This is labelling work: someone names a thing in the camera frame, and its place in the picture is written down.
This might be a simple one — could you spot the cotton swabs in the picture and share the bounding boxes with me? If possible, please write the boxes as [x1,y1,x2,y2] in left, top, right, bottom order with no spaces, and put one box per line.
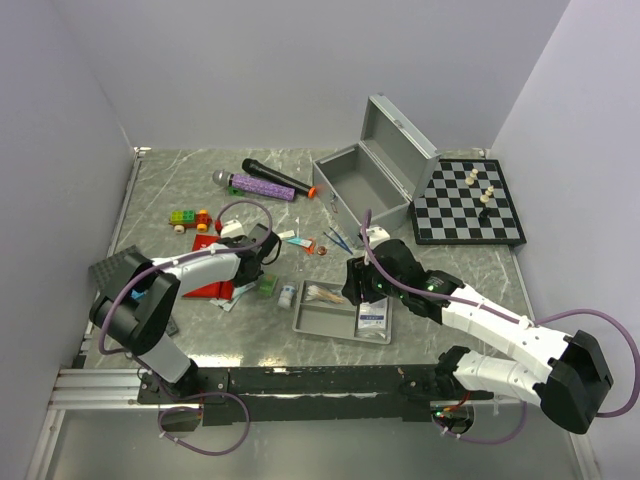
[304,284,345,304]

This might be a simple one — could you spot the blue plastic tweezers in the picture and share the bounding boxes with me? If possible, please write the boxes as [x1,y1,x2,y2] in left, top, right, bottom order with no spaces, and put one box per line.
[323,227,353,255]

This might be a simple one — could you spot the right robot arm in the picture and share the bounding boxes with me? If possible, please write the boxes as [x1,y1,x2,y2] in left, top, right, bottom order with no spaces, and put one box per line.
[342,238,613,434]

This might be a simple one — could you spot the light blue gauze packet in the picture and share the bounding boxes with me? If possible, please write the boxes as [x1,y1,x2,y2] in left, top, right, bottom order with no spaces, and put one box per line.
[209,285,254,312]

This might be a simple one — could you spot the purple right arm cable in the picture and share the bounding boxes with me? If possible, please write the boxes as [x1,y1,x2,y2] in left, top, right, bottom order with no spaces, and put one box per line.
[360,208,640,444]

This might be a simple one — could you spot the red first aid pouch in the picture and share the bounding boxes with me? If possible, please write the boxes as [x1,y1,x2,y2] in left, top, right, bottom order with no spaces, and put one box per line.
[180,233,236,301]

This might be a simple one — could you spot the black mounting base rail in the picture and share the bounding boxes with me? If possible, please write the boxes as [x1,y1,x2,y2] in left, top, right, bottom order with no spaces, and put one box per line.
[137,364,493,426]

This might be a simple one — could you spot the blue toy brick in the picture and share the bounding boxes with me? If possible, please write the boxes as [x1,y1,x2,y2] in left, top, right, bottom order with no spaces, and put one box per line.
[130,289,145,301]

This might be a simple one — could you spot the toy brick car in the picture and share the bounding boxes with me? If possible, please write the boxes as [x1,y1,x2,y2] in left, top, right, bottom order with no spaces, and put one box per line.
[169,209,213,234]

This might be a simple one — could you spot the orange handled scissors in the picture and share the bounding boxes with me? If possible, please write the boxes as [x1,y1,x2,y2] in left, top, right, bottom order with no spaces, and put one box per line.
[304,238,316,255]

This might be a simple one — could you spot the green toy brick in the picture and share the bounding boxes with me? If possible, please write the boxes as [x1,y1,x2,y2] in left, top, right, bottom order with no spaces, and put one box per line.
[227,186,245,196]

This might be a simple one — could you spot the grey brick baseplate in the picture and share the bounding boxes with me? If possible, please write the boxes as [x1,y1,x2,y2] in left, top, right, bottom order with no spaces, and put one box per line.
[87,244,181,336]

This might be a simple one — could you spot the black chess piece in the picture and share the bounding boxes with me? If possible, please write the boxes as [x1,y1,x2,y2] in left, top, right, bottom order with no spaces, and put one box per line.
[478,207,490,222]

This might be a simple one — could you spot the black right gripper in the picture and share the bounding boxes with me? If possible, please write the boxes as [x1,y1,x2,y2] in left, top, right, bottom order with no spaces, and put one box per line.
[341,254,407,306]

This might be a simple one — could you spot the aluminium frame rail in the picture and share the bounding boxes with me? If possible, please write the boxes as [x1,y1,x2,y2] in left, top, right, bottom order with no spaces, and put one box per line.
[47,368,146,411]

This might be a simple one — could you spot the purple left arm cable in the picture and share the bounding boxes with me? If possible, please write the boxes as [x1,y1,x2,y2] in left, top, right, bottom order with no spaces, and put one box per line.
[97,199,275,455]

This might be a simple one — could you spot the white blue instruction packet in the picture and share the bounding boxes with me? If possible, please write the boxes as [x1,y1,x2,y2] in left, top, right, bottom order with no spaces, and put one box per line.
[355,299,389,342]

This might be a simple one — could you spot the chess board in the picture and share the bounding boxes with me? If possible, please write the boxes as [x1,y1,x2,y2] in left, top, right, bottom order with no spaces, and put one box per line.
[410,159,526,246]

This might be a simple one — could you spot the black microphone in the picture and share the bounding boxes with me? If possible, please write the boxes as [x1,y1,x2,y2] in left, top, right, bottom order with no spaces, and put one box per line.
[242,158,317,198]

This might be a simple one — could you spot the purple glitter microphone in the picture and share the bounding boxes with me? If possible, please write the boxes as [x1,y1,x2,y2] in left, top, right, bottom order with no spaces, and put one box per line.
[212,170,296,202]

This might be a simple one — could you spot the grey metal storage box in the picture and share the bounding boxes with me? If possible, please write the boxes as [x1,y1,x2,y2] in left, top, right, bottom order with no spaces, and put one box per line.
[313,94,439,246]

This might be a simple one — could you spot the green medicine box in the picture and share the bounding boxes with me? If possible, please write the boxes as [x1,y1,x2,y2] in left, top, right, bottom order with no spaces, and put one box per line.
[258,274,278,297]

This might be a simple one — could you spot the cream chess piece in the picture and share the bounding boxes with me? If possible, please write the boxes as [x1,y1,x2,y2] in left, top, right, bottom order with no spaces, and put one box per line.
[465,169,479,186]

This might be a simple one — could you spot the cream chess pawn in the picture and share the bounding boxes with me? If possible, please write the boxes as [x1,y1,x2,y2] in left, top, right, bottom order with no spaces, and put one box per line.
[480,185,495,207]

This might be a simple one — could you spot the grey plastic divided tray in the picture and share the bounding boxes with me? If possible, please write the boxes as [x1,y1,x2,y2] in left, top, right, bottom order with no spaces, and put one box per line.
[292,280,392,345]

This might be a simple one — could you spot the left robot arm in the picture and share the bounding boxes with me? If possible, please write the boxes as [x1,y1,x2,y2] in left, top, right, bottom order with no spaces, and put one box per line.
[89,223,281,402]

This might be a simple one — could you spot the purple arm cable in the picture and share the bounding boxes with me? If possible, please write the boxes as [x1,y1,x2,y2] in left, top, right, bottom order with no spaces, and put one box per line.
[97,199,275,455]
[360,208,640,444]

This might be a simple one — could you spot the blue white small sachet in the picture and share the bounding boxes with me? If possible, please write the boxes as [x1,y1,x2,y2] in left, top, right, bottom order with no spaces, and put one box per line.
[287,237,309,248]

